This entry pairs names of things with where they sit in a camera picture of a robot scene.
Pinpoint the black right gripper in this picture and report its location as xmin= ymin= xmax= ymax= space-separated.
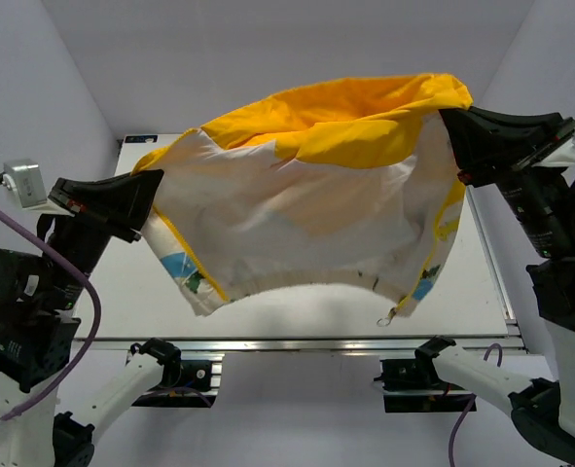
xmin=437 ymin=94 xmax=575 ymax=254

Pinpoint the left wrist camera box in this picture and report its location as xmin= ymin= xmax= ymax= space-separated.
xmin=1 ymin=159 xmax=48 ymax=211

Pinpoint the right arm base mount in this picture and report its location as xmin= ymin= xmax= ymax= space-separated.
xmin=373 ymin=359 xmax=470 ymax=413

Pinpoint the blue left corner label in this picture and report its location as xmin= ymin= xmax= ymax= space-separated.
xmin=124 ymin=134 xmax=158 ymax=144

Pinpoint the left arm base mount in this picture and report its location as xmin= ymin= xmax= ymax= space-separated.
xmin=132 ymin=359 xmax=222 ymax=409

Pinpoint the aluminium right side rail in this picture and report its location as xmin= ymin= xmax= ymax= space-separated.
xmin=466 ymin=188 xmax=527 ymax=353

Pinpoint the cream dinosaur print baby jacket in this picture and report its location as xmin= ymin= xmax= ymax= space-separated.
xmin=133 ymin=73 xmax=473 ymax=319

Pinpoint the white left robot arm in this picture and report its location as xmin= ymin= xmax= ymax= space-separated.
xmin=0 ymin=170 xmax=182 ymax=466

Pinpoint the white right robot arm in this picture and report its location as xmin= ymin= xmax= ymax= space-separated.
xmin=414 ymin=107 xmax=575 ymax=466

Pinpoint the aluminium front table rail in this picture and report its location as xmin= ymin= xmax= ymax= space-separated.
xmin=70 ymin=335 xmax=526 ymax=355

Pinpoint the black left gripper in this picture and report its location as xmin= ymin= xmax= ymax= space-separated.
xmin=44 ymin=162 xmax=163 ymax=305

